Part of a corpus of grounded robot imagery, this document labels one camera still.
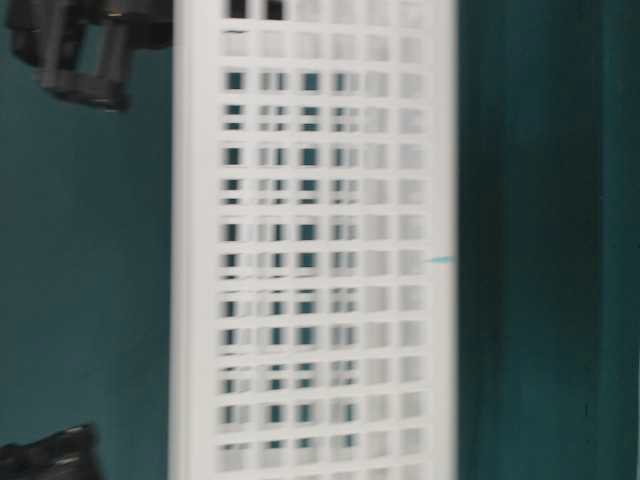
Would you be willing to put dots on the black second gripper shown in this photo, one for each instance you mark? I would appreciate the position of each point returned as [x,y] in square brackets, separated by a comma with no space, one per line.
[69,454]

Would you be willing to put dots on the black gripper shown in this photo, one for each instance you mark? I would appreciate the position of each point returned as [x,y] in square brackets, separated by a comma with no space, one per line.
[48,35]

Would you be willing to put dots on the white plastic basket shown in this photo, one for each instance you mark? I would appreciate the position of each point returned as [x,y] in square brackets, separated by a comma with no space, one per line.
[314,177]

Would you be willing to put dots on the light blue tape strip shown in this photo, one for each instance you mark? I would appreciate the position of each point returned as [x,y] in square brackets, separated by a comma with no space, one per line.
[443,260]

